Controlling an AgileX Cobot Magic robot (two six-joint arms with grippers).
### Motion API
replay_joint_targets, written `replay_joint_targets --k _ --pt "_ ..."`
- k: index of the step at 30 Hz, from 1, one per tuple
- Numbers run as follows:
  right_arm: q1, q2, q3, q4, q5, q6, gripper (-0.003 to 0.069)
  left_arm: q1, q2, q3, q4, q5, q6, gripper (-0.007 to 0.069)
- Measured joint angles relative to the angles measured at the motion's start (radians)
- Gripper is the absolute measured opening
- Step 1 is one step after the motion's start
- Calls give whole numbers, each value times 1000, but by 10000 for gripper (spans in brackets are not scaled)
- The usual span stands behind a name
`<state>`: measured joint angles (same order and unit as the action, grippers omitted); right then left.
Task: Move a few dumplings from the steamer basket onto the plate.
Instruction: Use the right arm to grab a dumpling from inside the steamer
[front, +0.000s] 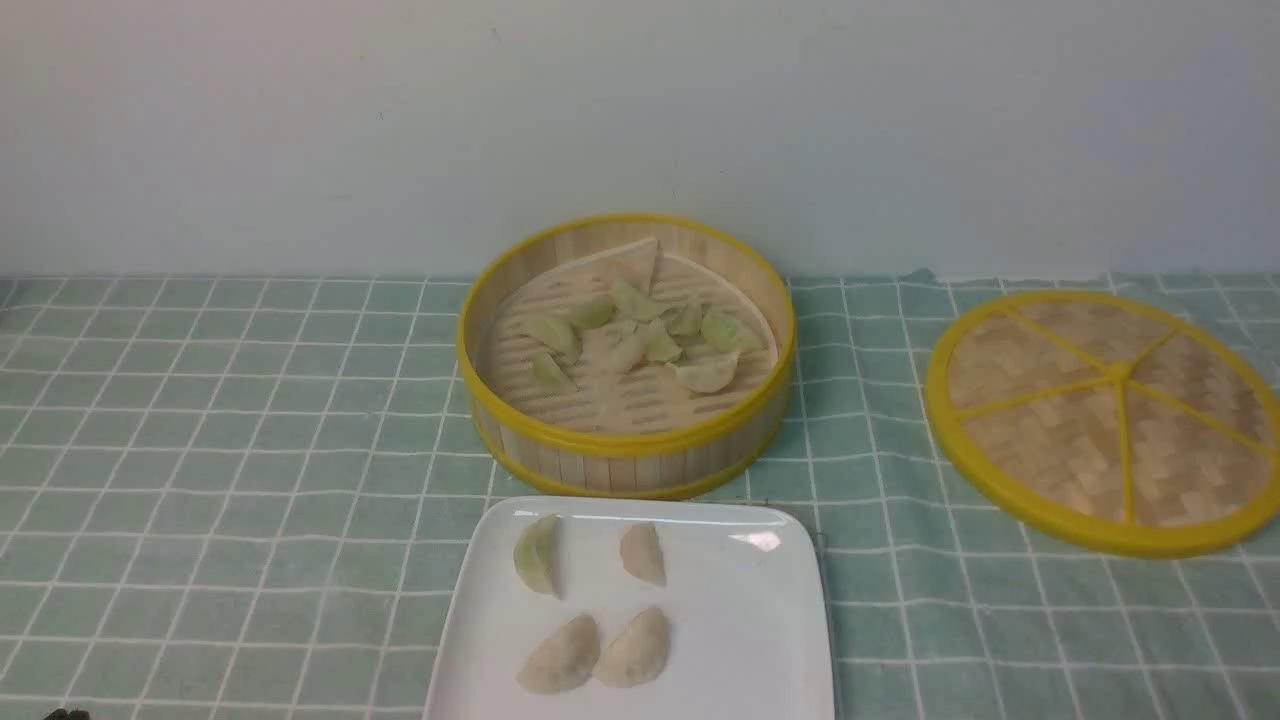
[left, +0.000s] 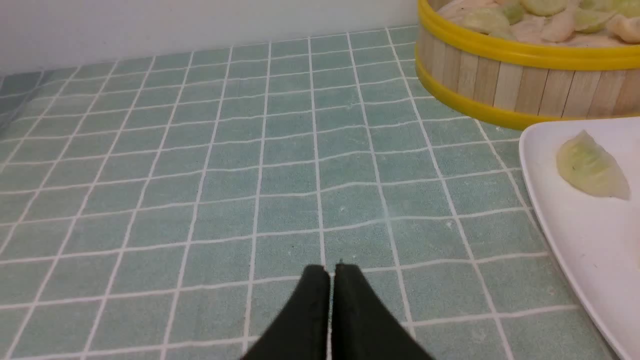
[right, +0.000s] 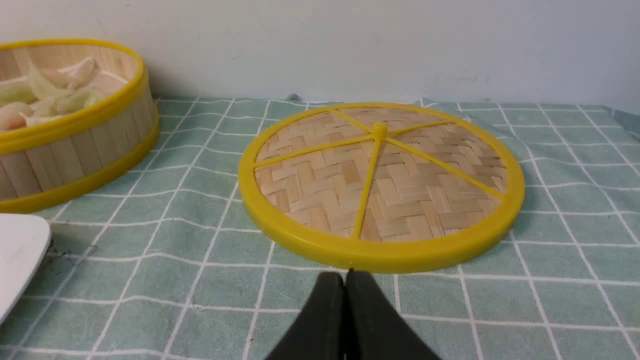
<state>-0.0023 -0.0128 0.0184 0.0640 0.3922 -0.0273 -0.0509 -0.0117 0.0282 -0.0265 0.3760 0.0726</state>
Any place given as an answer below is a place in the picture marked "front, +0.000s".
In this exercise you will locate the dark object bottom left corner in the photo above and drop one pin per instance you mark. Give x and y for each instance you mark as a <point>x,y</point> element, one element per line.
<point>69,714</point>

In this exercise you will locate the green dumpling on plate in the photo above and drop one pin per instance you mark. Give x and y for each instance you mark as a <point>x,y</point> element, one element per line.
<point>534,555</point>

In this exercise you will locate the pale white dumpling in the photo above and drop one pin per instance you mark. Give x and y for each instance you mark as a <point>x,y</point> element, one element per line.
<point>710,376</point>

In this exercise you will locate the green dumpling steamer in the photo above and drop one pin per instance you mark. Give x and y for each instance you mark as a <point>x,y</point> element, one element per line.
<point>634,305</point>
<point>547,374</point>
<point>684,321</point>
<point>660,347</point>

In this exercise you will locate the green dumpling right in steamer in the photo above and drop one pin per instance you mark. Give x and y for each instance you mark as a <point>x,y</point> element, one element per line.
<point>725,333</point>

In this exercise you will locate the yellow rimmed bamboo steamer lid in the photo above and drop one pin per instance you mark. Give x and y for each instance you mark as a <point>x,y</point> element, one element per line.
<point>1106,422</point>

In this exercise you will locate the white square plate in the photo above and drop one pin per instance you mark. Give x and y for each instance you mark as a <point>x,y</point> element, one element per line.
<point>747,618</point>

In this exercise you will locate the pale dumpling centre steamer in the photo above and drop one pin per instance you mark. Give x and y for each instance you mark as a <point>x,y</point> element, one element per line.
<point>628,350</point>

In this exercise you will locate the pale dumpling lower left plate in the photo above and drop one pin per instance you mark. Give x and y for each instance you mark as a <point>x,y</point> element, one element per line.
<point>565,659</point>

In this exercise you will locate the small green dumpling upper left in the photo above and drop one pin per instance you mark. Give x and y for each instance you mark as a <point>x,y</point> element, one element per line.
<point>593,314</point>

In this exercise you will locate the yellow rimmed bamboo steamer basket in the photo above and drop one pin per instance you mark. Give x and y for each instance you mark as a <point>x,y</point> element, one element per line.
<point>677,464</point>

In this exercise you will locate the pale dumpling plate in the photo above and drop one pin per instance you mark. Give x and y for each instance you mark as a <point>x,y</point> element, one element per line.
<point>565,659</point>
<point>638,654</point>

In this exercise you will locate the small pale dumpling on plate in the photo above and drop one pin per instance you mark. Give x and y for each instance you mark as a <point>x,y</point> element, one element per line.
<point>641,554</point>

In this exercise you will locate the green dumpling in steamer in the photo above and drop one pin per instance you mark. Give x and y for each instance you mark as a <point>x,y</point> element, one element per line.
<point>554,332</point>
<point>725,333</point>

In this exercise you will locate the pale dumpling lower right plate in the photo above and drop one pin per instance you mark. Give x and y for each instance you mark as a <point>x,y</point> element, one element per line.
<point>638,654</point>

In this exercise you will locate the green checkered tablecloth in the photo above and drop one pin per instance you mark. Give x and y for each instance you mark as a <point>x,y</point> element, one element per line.
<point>229,497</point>

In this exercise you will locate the green dumpling left in steamer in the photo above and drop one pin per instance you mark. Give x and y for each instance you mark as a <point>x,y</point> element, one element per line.
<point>554,332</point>

